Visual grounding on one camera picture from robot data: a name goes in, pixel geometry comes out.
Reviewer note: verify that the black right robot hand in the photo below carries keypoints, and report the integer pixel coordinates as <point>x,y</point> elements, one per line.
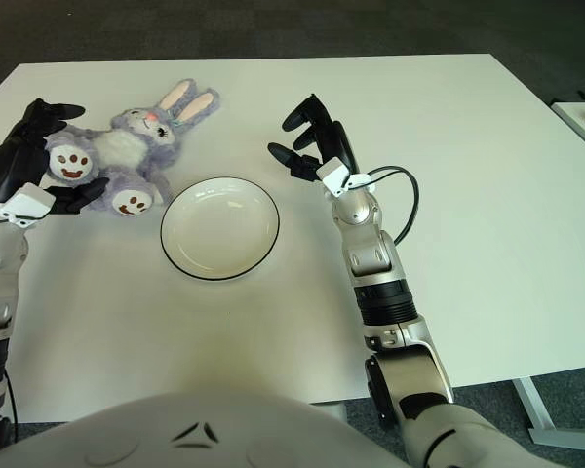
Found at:
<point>334,141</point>

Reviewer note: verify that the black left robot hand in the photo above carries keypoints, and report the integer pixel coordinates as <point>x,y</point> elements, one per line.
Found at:
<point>10,166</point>

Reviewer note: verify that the purple plush bunny doll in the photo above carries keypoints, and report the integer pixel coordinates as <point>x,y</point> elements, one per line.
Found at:
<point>136,146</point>

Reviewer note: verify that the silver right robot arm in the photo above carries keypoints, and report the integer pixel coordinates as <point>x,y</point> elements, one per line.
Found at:
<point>375,253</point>

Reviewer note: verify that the white plate with black rim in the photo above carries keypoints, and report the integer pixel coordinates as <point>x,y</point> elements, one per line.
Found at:
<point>219,229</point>

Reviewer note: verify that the white right wrist connector box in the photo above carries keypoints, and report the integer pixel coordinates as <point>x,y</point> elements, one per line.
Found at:
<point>334,175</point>

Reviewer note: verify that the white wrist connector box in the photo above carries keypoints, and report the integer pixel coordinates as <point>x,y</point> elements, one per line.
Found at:
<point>29,202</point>
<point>334,175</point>

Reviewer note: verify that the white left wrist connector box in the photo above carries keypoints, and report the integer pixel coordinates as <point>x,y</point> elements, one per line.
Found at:
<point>29,202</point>

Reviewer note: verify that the white side table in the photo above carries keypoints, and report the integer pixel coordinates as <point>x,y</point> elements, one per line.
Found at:
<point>577,119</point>

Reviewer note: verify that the grey robot torso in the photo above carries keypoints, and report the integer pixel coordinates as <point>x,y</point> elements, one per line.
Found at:
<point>200,429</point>

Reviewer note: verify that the white table leg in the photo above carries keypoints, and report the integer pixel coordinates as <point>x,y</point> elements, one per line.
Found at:
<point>534,404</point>

